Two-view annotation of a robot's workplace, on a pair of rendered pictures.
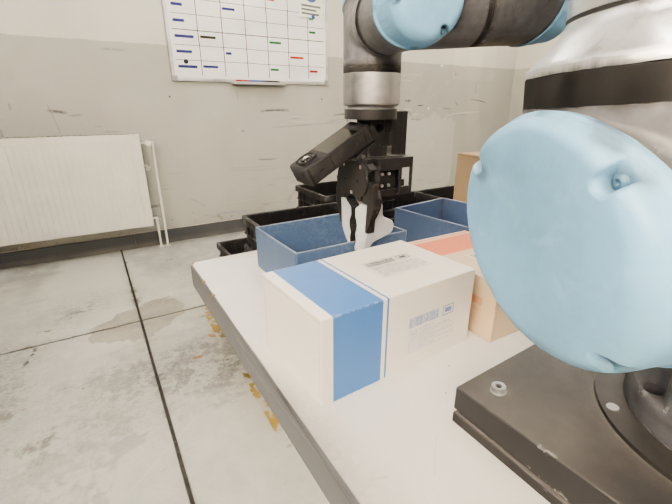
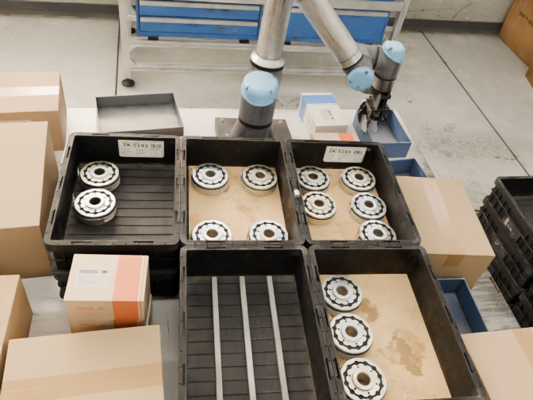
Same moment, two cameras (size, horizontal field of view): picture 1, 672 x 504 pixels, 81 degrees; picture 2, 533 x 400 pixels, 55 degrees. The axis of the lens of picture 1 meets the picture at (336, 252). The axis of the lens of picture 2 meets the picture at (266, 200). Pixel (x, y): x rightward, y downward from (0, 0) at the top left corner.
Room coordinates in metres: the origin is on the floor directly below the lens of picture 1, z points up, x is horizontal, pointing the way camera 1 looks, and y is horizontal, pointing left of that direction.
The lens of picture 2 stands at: (0.64, -1.62, 1.86)
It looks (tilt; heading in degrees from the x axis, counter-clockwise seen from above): 45 degrees down; 104
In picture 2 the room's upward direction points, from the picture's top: 10 degrees clockwise
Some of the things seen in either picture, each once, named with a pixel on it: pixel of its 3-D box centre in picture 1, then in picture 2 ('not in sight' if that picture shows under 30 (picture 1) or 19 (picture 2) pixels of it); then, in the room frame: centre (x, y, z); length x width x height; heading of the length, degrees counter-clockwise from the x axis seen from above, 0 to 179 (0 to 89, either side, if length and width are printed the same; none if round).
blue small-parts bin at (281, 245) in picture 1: (330, 248); (381, 132); (0.62, 0.01, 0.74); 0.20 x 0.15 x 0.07; 122
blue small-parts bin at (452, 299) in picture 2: not in sight; (447, 317); (0.96, -0.70, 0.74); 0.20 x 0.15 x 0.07; 118
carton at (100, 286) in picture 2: not in sight; (109, 286); (0.19, -1.09, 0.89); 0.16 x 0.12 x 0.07; 26
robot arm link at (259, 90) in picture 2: not in sight; (258, 97); (0.21, -0.28, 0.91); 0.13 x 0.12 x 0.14; 104
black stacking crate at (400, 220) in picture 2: not in sight; (343, 203); (0.59, -0.56, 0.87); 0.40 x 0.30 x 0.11; 118
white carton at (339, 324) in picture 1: (369, 308); (321, 118); (0.39, -0.04, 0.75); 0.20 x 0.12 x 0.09; 124
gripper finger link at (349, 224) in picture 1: (362, 224); (373, 126); (0.58, -0.04, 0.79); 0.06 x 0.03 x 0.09; 122
